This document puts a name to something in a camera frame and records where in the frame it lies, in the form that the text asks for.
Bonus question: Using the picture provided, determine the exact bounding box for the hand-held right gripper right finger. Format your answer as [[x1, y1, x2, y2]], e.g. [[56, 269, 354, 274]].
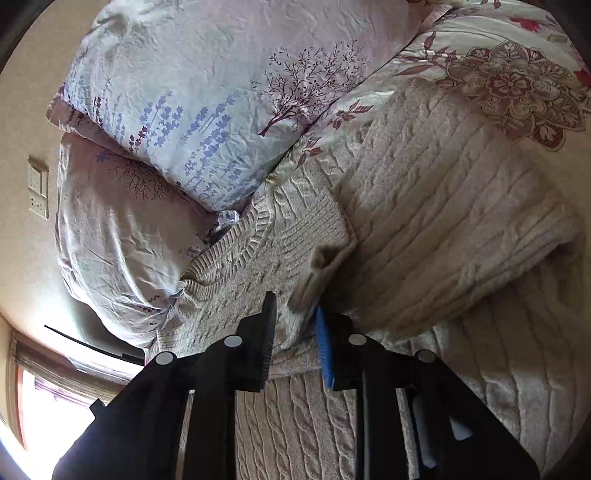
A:
[[315, 306, 541, 480]]

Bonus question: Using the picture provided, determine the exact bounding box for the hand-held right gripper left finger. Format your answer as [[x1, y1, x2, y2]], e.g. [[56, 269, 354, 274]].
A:
[[52, 291, 278, 480]]

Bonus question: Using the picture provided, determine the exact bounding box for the beige cable-knit sweater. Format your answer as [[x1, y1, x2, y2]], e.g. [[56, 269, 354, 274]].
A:
[[146, 78, 586, 480]]

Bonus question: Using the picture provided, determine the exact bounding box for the pink tree print pillow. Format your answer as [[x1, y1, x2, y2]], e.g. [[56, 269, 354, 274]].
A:
[[54, 133, 241, 348]]

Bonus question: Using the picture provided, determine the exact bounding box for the window with bamboo blind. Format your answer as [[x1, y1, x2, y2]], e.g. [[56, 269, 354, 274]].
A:
[[0, 330, 144, 467]]

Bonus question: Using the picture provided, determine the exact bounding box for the lavender print pillow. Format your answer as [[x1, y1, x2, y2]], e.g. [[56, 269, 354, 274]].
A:
[[46, 0, 455, 214]]

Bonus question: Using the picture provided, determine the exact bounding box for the floral bedspread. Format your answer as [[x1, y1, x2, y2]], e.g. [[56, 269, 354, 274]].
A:
[[265, 0, 591, 185]]

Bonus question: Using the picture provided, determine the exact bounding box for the beige wall switch plate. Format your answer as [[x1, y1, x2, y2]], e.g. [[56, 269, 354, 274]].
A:
[[27, 155, 49, 220]]

